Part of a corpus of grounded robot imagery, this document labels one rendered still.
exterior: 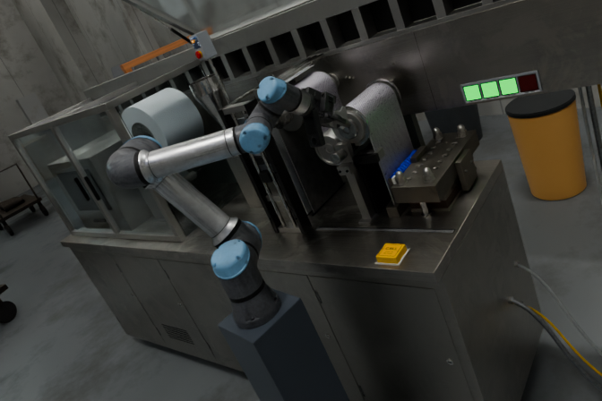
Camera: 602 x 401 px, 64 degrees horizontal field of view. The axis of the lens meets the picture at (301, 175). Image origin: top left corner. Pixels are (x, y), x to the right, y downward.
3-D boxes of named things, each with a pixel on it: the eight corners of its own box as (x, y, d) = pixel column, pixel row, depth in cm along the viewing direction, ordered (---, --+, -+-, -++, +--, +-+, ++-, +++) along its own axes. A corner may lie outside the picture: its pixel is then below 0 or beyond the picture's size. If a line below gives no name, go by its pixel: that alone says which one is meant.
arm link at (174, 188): (240, 282, 151) (99, 166, 138) (246, 256, 165) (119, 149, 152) (267, 259, 148) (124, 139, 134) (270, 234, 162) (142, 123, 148)
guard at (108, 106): (69, 236, 300) (4, 137, 276) (141, 189, 338) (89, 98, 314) (179, 243, 221) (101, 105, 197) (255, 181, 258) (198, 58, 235)
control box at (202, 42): (196, 63, 189) (184, 38, 185) (210, 56, 192) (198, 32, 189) (203, 60, 183) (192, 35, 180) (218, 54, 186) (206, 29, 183)
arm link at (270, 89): (250, 94, 136) (266, 68, 133) (277, 105, 144) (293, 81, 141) (262, 108, 131) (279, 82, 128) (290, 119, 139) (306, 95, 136)
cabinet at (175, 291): (133, 345, 332) (65, 244, 303) (198, 285, 375) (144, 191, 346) (509, 478, 164) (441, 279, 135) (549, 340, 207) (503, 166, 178)
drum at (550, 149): (602, 174, 301) (586, 84, 281) (578, 206, 282) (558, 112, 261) (540, 171, 331) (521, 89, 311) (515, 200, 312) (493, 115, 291)
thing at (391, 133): (386, 183, 165) (368, 136, 159) (413, 152, 181) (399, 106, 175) (387, 183, 165) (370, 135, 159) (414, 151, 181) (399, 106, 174)
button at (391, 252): (377, 262, 147) (374, 256, 146) (387, 249, 151) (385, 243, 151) (398, 264, 142) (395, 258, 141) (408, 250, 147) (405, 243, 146)
